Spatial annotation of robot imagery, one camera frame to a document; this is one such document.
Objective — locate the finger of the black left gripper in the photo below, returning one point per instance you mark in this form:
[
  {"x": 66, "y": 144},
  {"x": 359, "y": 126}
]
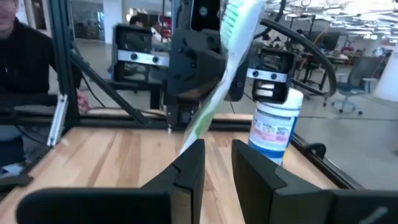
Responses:
[
  {"x": 240, "y": 84},
  {"x": 196, "y": 68}
]

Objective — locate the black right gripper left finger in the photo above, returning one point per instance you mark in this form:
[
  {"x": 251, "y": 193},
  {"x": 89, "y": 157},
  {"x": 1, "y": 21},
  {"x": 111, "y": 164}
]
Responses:
[{"x": 174, "y": 199}]

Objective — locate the person's hand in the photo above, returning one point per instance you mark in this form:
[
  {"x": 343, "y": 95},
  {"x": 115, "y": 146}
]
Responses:
[{"x": 83, "y": 104}]

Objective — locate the white building column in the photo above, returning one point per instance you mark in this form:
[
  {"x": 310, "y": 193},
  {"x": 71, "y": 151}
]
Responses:
[{"x": 388, "y": 81}]

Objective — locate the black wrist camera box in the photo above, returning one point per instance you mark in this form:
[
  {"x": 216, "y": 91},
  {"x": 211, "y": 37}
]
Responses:
[{"x": 203, "y": 12}]

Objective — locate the black aluminium rig frame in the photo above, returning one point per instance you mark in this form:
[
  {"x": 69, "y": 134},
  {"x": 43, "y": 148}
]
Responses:
[{"x": 63, "y": 46}]

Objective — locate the black table clamp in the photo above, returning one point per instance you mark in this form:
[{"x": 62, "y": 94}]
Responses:
[
  {"x": 314, "y": 145},
  {"x": 15, "y": 182}
]

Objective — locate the white disinfectant wipes canister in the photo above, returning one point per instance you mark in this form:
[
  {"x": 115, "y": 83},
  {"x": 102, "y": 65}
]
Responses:
[{"x": 273, "y": 130}]

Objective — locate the silver aluminium bar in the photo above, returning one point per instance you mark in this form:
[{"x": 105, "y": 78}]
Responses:
[{"x": 57, "y": 121}]

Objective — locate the green toothbrush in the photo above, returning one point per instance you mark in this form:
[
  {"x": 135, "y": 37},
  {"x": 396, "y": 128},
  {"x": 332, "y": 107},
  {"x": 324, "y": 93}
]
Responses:
[{"x": 230, "y": 71}]

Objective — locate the grey office chair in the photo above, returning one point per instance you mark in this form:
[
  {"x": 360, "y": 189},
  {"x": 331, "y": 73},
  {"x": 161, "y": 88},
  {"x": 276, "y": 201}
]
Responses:
[{"x": 351, "y": 87}]

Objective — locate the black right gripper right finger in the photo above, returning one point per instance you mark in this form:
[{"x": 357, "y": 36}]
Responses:
[{"x": 267, "y": 199}]

